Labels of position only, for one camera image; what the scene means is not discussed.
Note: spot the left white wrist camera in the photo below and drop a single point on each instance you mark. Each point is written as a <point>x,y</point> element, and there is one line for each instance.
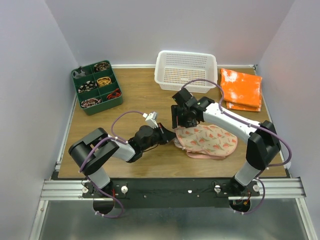
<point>151,119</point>

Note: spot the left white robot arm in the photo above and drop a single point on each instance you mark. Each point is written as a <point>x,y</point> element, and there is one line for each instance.
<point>92,151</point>

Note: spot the orange white cloth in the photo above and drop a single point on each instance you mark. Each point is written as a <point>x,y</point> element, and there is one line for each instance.
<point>242,91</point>

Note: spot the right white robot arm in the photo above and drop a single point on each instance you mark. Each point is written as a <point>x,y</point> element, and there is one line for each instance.
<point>262,145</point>

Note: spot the white plastic basket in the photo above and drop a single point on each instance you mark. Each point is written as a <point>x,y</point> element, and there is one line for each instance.
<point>173,69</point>

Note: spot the black floral scrunchie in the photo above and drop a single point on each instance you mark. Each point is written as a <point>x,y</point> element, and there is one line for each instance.
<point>90,102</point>
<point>101,66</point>

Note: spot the green compartment tray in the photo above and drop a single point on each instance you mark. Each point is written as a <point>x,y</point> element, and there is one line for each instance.
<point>108,89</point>

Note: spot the pink floral laundry bag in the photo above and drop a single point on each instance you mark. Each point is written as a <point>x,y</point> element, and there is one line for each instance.
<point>205,142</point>

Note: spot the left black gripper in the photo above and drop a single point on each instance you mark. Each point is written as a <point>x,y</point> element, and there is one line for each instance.
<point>167,135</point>

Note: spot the black floral scrunchie bottom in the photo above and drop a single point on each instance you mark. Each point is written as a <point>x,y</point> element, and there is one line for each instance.
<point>90,102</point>

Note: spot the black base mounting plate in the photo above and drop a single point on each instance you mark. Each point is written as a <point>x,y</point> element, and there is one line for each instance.
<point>180,192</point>

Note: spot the black floral scrunchie top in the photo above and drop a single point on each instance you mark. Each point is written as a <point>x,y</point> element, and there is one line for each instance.
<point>101,66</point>

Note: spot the black white dotted scrunchie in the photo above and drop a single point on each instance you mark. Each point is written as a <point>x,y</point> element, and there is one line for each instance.
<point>87,86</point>

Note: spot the grey item in tray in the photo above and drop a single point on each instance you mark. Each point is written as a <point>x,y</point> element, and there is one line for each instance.
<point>78,73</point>

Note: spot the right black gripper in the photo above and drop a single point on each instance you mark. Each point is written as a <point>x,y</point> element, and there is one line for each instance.
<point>189,124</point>

